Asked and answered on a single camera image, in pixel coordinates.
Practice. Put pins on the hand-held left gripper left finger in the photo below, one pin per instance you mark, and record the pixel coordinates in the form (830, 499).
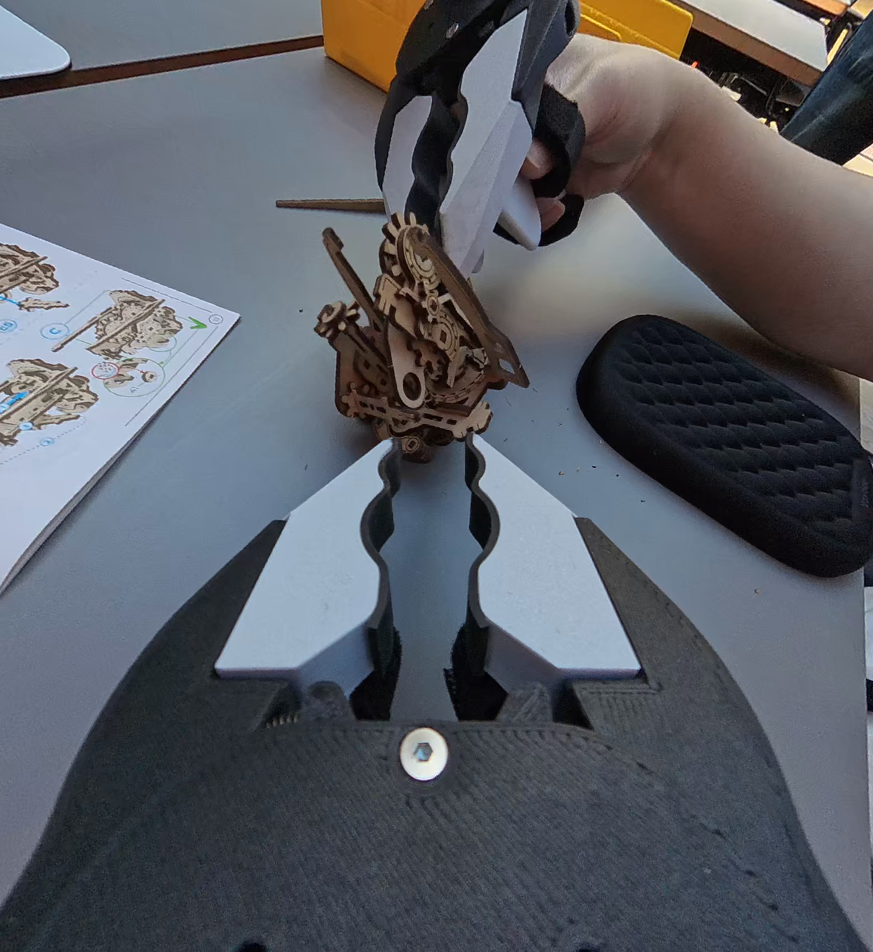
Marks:
(310, 587)

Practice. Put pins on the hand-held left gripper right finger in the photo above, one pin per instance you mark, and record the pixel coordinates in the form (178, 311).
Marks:
(548, 587)

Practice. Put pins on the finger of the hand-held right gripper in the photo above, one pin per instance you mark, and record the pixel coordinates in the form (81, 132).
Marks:
(492, 134)
(399, 156)

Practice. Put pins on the wooden gear model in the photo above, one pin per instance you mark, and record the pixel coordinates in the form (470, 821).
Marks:
(406, 357)

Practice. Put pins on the person's right forearm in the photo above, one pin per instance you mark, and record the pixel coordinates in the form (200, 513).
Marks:
(778, 245)

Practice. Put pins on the person's right hand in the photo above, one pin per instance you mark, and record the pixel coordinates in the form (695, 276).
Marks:
(615, 111)

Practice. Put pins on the wooden stick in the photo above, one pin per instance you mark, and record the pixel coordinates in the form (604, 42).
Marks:
(325, 203)

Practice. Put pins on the yellow plastic storage bin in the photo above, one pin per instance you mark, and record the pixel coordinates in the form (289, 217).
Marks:
(362, 37)

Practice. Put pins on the black padded wrist rest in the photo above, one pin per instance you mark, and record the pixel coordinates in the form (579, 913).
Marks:
(719, 439)

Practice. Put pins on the white instruction booklet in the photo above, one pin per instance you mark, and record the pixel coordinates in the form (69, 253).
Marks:
(183, 349)

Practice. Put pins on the white magnifier stand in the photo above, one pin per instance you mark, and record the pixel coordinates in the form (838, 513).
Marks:
(5, 37)

